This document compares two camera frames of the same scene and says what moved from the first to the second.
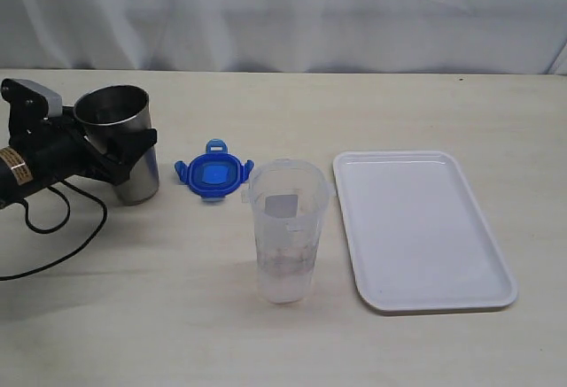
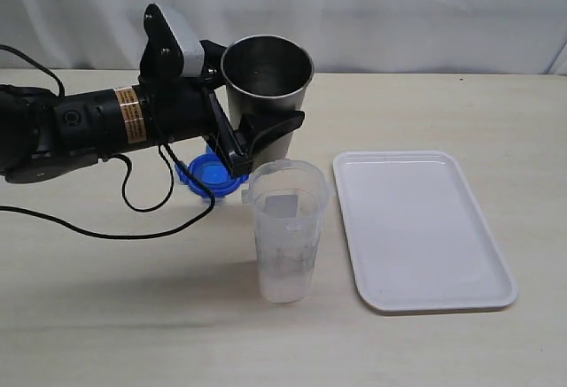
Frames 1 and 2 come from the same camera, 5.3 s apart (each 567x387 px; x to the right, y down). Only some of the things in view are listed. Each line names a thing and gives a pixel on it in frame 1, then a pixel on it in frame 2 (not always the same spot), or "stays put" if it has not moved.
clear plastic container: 288,197 stays put
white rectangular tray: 417,237 stays put
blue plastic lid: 215,174 stays put
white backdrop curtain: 422,18 stays put
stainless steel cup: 113,111 to 263,73
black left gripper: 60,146 to 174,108
